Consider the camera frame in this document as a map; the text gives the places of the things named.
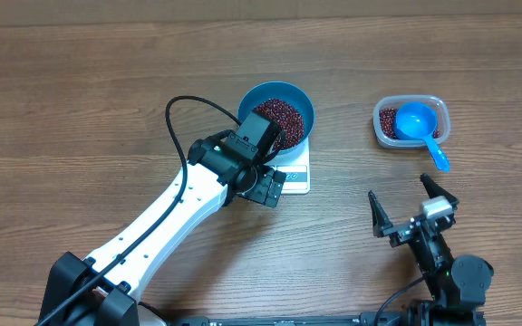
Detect white digital kitchen scale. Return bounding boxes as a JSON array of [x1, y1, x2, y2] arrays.
[[268, 139, 311, 195]]

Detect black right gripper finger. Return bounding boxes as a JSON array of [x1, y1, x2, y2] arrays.
[[420, 173, 459, 208], [368, 191, 393, 238]]

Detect clear plastic food container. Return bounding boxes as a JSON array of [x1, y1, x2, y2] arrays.
[[372, 94, 451, 149]]

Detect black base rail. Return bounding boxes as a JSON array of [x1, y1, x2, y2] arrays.
[[168, 312, 487, 326]]

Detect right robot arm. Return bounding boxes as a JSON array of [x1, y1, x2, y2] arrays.
[[368, 174, 494, 325]]

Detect red beans in bowl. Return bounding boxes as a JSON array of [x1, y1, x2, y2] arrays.
[[253, 99, 305, 149]]

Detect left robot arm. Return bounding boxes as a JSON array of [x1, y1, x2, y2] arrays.
[[38, 112, 285, 326]]

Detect blue plastic measuring scoop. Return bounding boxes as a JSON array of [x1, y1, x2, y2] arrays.
[[393, 102, 450, 172]]

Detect red adzuki beans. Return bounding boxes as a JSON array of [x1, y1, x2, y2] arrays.
[[379, 103, 439, 140]]

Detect blue metal bowl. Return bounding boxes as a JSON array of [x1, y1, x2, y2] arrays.
[[237, 81, 315, 145]]

